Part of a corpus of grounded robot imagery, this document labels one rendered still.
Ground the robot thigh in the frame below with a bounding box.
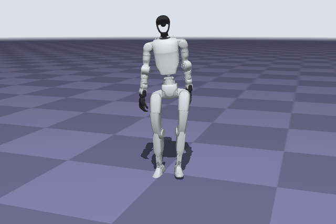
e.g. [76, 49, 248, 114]
[175, 88, 190, 136]
[150, 90, 165, 139]

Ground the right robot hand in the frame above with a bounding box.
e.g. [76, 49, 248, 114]
[139, 90, 148, 112]

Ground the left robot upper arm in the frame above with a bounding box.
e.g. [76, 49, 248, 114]
[177, 38, 192, 70]

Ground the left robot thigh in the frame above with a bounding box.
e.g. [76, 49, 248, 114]
[175, 88, 190, 136]

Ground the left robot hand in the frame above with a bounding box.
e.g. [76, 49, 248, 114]
[186, 85, 193, 103]

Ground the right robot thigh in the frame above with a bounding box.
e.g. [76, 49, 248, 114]
[150, 90, 165, 139]

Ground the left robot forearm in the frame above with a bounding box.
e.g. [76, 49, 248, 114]
[183, 68, 193, 89]

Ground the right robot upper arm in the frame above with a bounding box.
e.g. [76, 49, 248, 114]
[142, 42, 153, 74]

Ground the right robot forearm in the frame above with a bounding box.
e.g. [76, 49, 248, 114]
[139, 68, 149, 95]

